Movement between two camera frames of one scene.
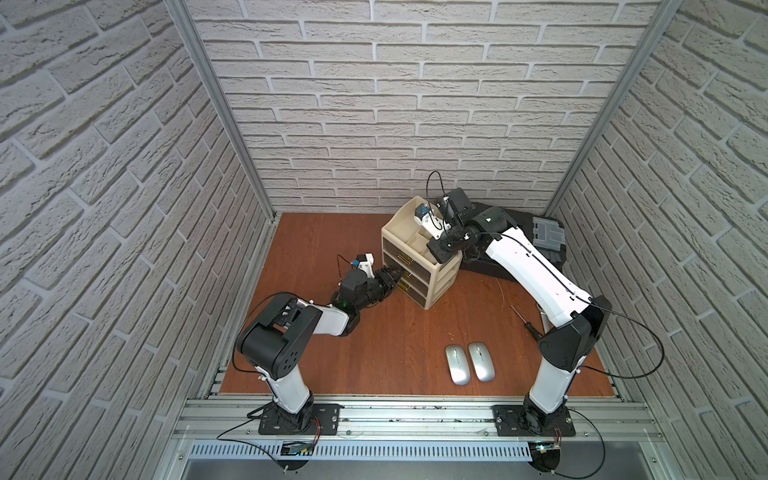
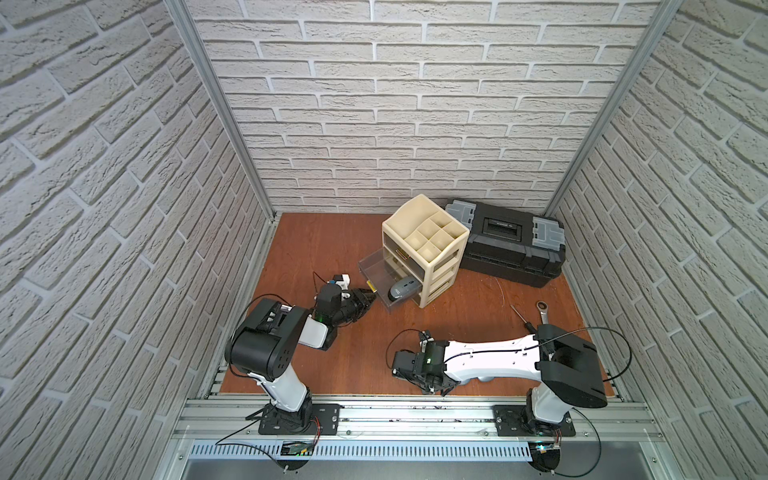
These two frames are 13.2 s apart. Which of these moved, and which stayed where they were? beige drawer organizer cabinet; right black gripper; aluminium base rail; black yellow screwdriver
Moved: right black gripper
Stayed: aluminium base rail; black yellow screwdriver; beige drawer organizer cabinet
